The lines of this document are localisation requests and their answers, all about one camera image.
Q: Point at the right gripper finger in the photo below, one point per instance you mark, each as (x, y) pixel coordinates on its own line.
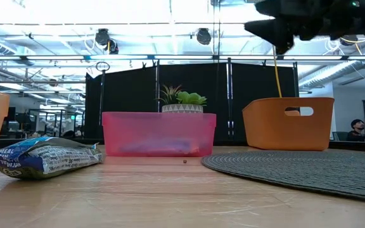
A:
(280, 30)

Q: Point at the dark blue granola bar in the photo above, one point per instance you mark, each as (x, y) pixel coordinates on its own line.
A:
(52, 158)

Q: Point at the black ceiling fixture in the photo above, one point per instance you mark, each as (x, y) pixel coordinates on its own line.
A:
(203, 35)
(103, 36)

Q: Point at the person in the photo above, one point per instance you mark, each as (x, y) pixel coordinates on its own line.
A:
(358, 130)

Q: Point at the succulent in white patterned pot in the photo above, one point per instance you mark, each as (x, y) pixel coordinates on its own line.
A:
(189, 98)

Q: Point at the grey round woven placemat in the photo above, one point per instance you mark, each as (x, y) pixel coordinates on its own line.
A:
(296, 171)

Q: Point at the pink-red translucent plastic bin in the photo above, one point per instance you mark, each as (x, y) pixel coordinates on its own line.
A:
(157, 130)

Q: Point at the black room divider panel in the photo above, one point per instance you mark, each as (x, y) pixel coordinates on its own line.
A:
(125, 92)

